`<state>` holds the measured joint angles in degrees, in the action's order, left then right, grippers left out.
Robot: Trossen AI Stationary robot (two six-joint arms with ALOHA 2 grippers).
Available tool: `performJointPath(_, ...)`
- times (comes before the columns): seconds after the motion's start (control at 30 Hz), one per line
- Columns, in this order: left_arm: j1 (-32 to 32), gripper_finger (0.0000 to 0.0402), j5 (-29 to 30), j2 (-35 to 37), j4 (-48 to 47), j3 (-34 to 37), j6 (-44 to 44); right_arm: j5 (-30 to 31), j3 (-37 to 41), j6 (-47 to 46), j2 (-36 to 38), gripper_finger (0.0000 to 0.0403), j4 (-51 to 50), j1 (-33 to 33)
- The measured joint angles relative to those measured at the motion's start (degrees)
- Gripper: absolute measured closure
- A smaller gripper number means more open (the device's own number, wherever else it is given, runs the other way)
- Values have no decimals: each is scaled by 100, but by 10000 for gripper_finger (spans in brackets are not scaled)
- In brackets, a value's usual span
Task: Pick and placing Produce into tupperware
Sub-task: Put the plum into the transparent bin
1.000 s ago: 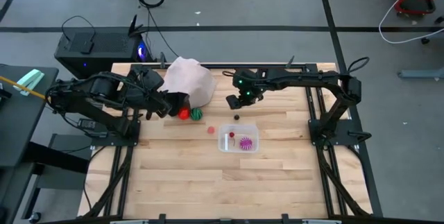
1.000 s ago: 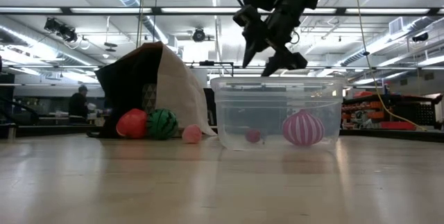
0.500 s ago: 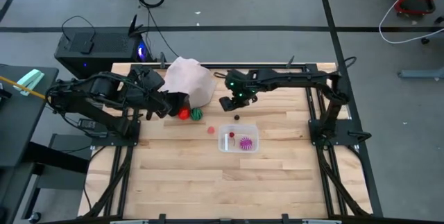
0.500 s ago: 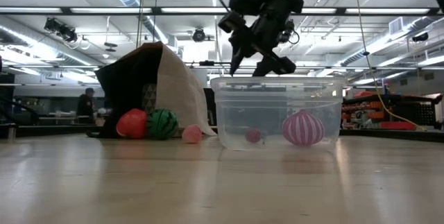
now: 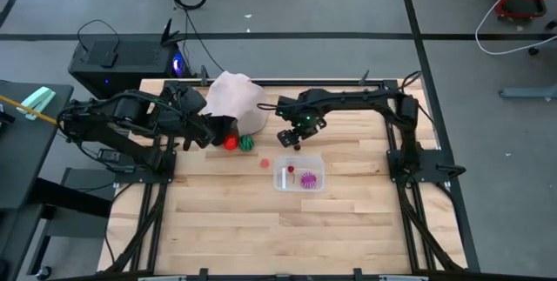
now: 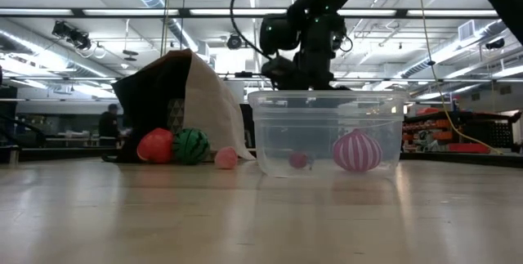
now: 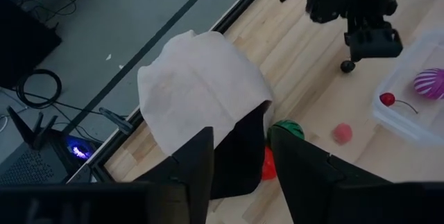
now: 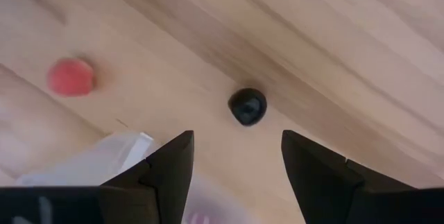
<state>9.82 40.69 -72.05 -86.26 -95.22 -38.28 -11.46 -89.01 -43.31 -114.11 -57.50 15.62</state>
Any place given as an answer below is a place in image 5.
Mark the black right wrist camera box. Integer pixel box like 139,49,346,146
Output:
277,128,297,149

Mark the white cloth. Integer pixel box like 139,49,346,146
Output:
200,70,272,137

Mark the white floor cable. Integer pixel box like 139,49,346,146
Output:
473,0,557,56

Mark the mint green stapler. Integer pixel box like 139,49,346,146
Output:
16,86,57,121

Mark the black table frame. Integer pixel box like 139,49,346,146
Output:
104,78,480,281

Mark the yellow cable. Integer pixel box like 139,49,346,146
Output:
0,94,60,125

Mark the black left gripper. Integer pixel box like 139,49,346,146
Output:
167,84,218,151

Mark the clear plastic tupperware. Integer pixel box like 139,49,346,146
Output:
272,155,326,193

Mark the black side desk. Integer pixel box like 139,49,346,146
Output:
0,79,114,281

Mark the purple white striped toy onion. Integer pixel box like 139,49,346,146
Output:
299,171,318,189

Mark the black computer tower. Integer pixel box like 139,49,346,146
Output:
68,39,192,99

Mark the black power adapter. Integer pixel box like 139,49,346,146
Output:
96,148,123,164

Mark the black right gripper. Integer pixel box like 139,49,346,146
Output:
285,110,327,146

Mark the green striped toy watermelon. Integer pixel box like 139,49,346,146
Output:
238,134,256,152

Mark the black wifi antenna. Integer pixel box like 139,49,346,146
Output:
160,17,186,47

